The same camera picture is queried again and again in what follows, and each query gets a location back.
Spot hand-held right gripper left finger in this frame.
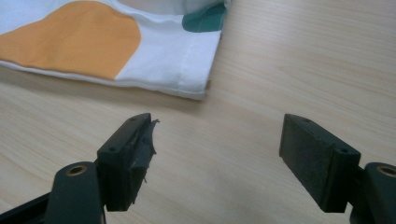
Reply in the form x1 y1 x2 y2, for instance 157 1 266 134
96 112 161 213

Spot white cloth tote bag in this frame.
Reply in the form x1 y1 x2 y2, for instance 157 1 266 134
0 0 232 101

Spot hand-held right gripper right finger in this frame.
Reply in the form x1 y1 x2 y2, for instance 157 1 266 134
278 113 362 214

